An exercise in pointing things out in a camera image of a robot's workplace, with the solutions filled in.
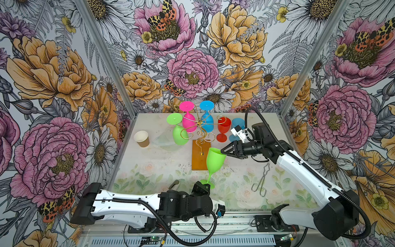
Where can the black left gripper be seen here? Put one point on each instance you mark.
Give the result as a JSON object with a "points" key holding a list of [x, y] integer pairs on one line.
{"points": [[199, 186]]}

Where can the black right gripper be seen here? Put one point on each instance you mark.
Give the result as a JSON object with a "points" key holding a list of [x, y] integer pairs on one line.
{"points": [[238, 147]]}

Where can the green wine glass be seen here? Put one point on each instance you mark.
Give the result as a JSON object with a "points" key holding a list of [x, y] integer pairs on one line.
{"points": [[214, 162], [179, 134]]}

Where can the red wine glass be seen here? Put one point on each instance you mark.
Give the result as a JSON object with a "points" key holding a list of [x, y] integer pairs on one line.
{"points": [[224, 125]]}

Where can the blue wine glass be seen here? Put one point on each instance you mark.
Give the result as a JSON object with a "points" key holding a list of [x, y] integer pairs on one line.
{"points": [[207, 119], [236, 122]]}

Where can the pink wine glass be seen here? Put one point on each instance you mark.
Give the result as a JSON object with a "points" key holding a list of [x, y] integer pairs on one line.
{"points": [[189, 121]]}

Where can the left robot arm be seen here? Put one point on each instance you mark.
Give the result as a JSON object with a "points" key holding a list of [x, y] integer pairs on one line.
{"points": [[146, 211]]}

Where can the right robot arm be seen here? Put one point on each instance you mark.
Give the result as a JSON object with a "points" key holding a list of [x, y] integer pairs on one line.
{"points": [[338, 214]]}

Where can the small metal carabiner clip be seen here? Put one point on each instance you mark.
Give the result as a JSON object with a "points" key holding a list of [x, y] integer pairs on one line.
{"points": [[172, 186]]}

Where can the metal tongs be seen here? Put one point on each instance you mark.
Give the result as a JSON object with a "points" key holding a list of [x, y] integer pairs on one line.
{"points": [[259, 187]]}

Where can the brown paper cup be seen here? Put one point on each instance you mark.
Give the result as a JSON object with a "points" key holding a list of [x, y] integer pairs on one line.
{"points": [[142, 138]]}

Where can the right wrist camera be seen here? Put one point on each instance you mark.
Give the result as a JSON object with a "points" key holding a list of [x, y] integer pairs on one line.
{"points": [[244, 135]]}

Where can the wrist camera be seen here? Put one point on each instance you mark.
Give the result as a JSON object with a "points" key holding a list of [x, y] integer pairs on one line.
{"points": [[219, 210], [244, 135]]}

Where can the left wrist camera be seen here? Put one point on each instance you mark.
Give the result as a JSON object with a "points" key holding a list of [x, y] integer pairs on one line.
{"points": [[219, 210]]}

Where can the gold wire glass rack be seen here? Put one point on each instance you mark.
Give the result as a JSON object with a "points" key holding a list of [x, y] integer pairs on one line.
{"points": [[201, 142]]}

